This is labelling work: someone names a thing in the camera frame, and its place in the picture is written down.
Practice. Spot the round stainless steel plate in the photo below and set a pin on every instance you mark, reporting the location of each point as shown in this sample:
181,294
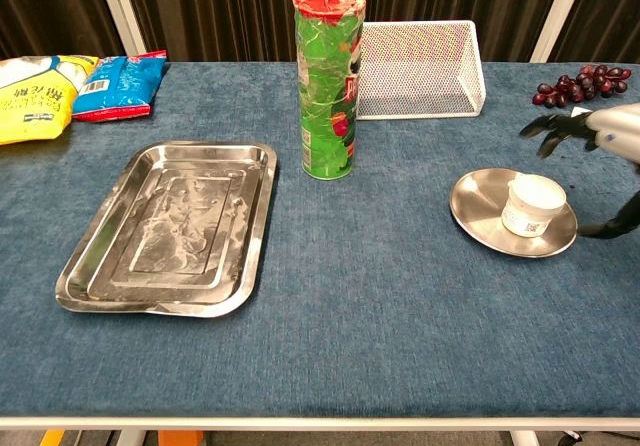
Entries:
480,206

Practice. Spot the yellow snack bag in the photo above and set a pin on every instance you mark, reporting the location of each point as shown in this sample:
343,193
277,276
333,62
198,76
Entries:
30,106

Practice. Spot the orange box under table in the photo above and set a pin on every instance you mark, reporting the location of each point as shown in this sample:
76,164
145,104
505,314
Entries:
180,438

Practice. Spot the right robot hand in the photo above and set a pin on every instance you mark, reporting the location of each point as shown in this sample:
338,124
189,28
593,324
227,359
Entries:
617,126

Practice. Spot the small white cup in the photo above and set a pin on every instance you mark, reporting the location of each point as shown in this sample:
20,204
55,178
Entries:
532,201

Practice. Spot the rectangular stainless steel tray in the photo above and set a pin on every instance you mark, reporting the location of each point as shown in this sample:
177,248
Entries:
150,266

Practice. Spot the green Pringles can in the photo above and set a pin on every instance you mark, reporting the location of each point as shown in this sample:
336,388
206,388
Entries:
325,91

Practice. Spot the white slanted frame post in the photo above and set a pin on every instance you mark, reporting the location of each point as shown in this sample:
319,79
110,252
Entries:
560,11
120,11

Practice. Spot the white table frame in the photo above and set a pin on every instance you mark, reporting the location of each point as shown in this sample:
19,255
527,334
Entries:
320,423

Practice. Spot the yellow object under table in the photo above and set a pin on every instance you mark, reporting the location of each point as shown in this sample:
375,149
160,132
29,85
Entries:
52,438

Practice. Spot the dark red grape bunch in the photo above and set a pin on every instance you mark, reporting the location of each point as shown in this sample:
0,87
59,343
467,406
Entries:
570,88

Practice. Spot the blue table cloth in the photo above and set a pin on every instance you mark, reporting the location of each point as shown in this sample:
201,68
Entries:
350,316

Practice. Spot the blue snack bag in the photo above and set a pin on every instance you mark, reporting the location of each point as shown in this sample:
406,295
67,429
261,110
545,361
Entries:
115,86

